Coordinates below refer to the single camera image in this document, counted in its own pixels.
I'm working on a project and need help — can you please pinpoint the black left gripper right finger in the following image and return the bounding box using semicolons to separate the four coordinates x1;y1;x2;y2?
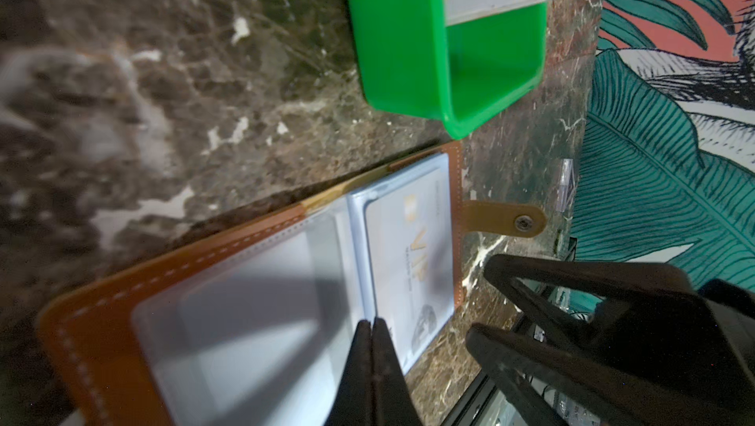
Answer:
371;318;422;425

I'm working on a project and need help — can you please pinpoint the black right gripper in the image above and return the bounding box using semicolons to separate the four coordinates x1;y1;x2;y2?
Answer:
465;255;754;425

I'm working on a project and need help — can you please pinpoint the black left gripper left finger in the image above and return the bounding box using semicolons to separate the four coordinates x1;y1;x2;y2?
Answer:
324;320;374;425

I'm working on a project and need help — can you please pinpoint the brown leather card holder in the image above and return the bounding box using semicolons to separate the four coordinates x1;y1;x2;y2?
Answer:
37;142;547;425

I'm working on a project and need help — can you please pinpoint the green plastic tray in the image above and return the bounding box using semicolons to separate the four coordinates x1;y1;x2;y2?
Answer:
347;0;549;139

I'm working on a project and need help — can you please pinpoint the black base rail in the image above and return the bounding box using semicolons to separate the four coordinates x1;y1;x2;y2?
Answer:
438;307;532;426

